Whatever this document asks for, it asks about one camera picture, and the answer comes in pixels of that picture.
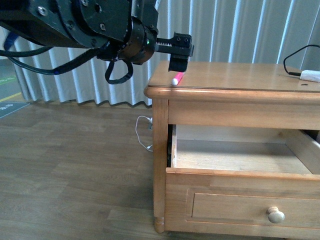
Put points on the grey pleated curtain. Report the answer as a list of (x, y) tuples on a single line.
[(233, 31)]

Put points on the wooden nightstand cabinet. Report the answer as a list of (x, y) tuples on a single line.
[(219, 94)]

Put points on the wooden drawer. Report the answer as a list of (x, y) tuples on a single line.
[(243, 181)]

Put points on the small white device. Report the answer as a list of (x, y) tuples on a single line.
[(310, 75)]

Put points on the pink marker with white cap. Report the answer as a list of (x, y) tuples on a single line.
[(178, 77)]

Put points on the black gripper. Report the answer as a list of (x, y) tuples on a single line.
[(141, 42)]

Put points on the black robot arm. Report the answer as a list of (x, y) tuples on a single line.
[(113, 30)]

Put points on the dark floor mat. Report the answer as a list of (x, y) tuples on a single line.
[(9, 107)]

